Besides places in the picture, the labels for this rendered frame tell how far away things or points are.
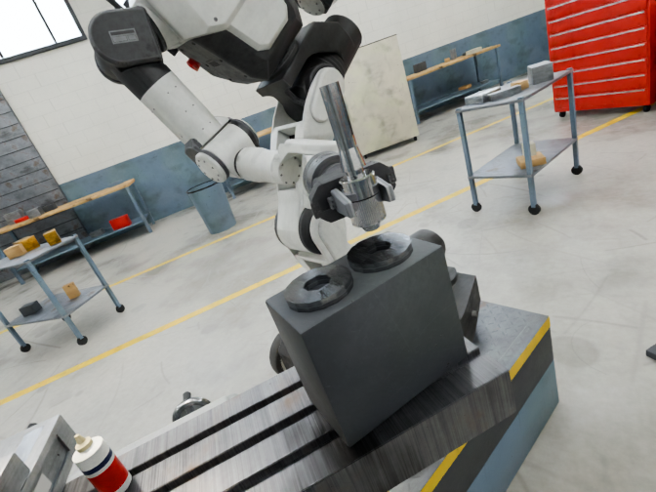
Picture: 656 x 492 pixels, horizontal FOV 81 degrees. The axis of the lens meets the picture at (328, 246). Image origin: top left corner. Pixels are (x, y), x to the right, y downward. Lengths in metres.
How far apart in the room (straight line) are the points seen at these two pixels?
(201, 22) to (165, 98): 0.16
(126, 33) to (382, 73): 5.76
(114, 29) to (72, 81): 7.30
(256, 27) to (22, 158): 7.56
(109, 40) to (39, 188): 7.50
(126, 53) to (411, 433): 0.80
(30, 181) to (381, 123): 5.97
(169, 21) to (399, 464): 0.85
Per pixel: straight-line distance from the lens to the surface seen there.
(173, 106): 0.88
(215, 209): 5.25
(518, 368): 1.38
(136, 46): 0.89
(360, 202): 0.48
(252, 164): 0.81
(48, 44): 8.24
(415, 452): 0.59
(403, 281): 0.49
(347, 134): 0.48
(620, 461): 1.66
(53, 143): 8.27
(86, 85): 8.15
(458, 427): 0.60
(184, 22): 0.89
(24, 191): 8.40
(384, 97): 6.49
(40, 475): 0.78
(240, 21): 0.92
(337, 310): 0.45
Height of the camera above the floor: 1.32
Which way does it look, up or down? 22 degrees down
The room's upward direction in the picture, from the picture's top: 20 degrees counter-clockwise
